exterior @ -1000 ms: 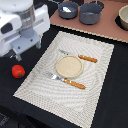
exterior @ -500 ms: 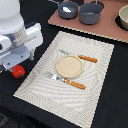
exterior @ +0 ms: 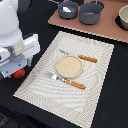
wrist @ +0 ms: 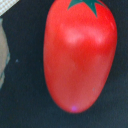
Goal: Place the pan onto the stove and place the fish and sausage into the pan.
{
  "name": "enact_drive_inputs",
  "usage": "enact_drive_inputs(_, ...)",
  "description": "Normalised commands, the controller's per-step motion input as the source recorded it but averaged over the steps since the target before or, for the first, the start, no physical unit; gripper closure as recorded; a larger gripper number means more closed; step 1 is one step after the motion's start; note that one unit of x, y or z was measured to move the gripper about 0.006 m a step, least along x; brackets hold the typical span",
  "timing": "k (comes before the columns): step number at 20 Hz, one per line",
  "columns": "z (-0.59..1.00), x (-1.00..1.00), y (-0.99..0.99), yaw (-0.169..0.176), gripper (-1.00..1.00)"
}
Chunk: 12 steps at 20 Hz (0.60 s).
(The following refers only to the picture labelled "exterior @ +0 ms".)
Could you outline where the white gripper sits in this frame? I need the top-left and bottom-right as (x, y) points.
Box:
(0, 34), (40, 79)

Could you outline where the grey frying pan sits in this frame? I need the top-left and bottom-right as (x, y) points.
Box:
(49, 0), (78, 19)

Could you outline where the white toy fish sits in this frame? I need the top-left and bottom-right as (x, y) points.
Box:
(62, 6), (71, 12)

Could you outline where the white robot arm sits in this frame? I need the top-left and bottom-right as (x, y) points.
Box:
(0, 0), (40, 79)

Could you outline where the red toy tomato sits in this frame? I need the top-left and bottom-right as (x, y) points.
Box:
(13, 69), (25, 78)

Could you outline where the round wooden plate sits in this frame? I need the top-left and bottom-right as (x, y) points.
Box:
(56, 55), (83, 78)

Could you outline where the beige woven placemat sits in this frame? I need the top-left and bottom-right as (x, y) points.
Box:
(14, 31), (114, 128)

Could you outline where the dark grey pot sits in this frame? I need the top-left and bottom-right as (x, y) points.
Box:
(79, 3), (102, 25)

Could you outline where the beige bowl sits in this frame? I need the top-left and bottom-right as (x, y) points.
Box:
(119, 5), (128, 30)

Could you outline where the wooden handled fork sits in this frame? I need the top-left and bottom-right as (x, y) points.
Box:
(44, 72), (86, 89)

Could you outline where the wooden handled knife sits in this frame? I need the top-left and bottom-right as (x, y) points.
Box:
(58, 49), (98, 63)

